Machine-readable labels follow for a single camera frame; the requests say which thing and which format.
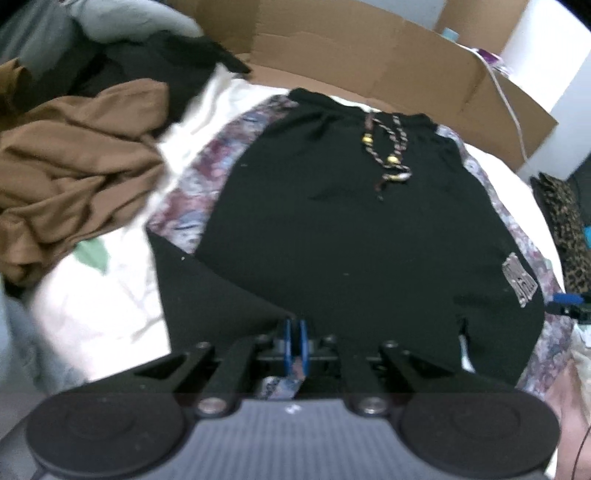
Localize leopard print cloth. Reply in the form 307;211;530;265
531;173;591;296

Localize black shorts patterned side panels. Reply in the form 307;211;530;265
145;88;575;402

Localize grey garment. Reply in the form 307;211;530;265
0;0;204;79

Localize purple white device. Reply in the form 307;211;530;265
475;46;506;70

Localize black garment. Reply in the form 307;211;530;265
69;34;252;134

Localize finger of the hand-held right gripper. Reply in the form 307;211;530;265
545;292;591;324

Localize brown garment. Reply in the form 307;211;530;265
0;60;169;284

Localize white printed blanket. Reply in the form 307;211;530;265
28;69;591;480

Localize white cable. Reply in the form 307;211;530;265
484;59;532;162

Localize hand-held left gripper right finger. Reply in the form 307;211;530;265
298;318;459;418

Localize grey blue cloth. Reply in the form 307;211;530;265
0;281;61;393

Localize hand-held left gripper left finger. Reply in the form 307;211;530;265
133;318;296;418

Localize cardboard box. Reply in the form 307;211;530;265
161;0;559;171

